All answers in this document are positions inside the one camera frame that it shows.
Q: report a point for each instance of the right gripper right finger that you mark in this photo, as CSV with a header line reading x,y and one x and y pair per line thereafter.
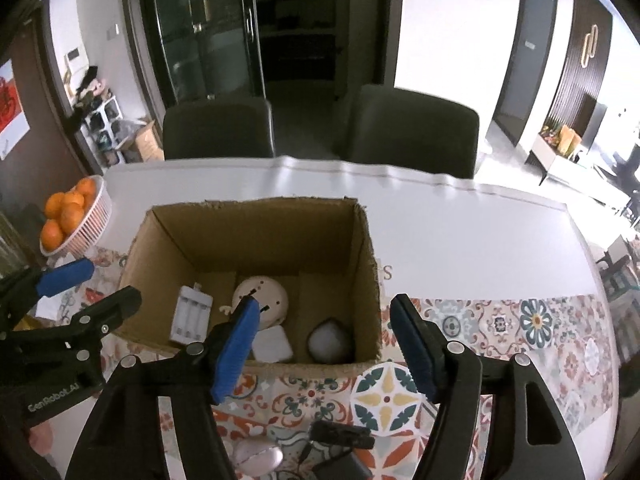
x,y
528,438

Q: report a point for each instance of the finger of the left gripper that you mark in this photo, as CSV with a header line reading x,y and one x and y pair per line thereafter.
x,y
81,338
28,286

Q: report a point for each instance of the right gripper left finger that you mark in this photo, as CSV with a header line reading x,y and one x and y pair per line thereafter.
x,y
122,437

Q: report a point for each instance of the white battery charger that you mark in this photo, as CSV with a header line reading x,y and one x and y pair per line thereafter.
x,y
191,317

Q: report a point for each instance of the white power adapter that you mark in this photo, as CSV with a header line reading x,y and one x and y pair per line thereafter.
x,y
271,345

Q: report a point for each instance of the black power adapter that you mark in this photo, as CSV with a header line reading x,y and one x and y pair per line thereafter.
x,y
346,466

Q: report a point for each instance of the orange fruit front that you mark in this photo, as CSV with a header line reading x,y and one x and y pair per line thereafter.
x,y
51,236

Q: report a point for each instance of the orange fruit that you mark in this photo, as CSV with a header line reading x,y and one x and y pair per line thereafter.
x,y
70,217
51,236

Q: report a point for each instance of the orange fruit rear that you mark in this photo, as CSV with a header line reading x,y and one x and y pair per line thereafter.
x,y
70,217

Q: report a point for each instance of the white fruit basket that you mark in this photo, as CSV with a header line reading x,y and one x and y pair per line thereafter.
x,y
91,193

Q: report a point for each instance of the patterned floral table mat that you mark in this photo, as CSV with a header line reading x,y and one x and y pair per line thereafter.
x,y
569,339

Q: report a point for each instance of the white shelf unit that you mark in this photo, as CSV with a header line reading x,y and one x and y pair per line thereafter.
x,y
98,120

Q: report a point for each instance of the small black round object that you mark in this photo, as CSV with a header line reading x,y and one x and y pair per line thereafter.
x,y
346,436

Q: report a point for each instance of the cardboard box on floor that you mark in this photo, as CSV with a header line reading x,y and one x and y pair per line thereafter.
x,y
146,143

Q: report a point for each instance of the round beige device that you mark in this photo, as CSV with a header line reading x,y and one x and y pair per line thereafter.
x,y
270,295

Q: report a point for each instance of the dark chair left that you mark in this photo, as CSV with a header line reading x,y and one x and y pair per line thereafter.
x,y
224,127

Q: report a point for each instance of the dark chair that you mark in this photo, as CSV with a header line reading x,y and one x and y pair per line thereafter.
x,y
395,127
224,127

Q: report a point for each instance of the brown cardboard box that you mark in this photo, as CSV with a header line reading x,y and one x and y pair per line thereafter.
x,y
308,262

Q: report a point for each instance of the low tv sideboard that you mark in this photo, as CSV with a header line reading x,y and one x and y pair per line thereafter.
x,y
585,172

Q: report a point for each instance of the black glass cabinet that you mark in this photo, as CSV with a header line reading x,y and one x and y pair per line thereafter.
x,y
186,50

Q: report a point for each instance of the dark chair right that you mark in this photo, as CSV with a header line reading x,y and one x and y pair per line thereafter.
x,y
395,127

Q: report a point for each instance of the dark interior door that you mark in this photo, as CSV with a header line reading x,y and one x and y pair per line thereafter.
x,y
528,60

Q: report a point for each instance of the red wall picture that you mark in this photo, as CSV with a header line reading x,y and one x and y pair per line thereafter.
x,y
13,121

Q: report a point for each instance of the dark slatted wall panel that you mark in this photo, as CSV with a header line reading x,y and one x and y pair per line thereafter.
x,y
584,67

